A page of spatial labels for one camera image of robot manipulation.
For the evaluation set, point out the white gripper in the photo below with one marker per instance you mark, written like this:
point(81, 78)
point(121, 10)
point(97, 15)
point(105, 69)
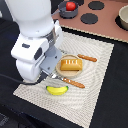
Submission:
point(37, 55)

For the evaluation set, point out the orange toy bread loaf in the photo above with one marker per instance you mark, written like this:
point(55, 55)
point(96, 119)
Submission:
point(71, 64)

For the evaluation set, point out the yellow toy banana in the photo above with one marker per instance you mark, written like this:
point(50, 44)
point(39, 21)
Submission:
point(57, 90)

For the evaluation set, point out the red toy tomato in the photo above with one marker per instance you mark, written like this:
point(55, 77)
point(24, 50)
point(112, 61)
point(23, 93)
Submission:
point(70, 6)

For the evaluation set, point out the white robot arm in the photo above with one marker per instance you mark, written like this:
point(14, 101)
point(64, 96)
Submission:
point(33, 17)

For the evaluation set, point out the round wooden plate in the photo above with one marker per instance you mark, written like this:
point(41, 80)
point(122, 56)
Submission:
point(67, 73)

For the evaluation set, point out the small grey pot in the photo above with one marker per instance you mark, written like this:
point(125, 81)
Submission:
point(64, 13)

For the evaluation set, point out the black stove burner front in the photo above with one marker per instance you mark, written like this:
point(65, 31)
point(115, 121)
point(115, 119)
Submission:
point(89, 18)

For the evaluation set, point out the black stove burner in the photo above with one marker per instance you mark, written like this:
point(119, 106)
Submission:
point(89, 18)
point(96, 5)

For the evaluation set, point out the beige woven placemat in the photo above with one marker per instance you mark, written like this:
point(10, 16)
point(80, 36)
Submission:
point(76, 105)

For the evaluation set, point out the brown wooden board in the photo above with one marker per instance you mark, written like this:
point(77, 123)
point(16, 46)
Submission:
point(105, 26)

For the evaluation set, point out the black stove burner rear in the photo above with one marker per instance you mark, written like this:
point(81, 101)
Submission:
point(96, 5)

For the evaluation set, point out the beige bowl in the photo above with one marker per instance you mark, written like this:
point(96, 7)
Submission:
point(123, 14)

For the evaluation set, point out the fork with orange handle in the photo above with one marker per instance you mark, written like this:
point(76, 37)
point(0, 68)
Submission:
point(74, 83)

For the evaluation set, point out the knife with orange handle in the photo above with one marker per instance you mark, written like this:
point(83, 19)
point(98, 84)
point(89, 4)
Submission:
point(81, 56)

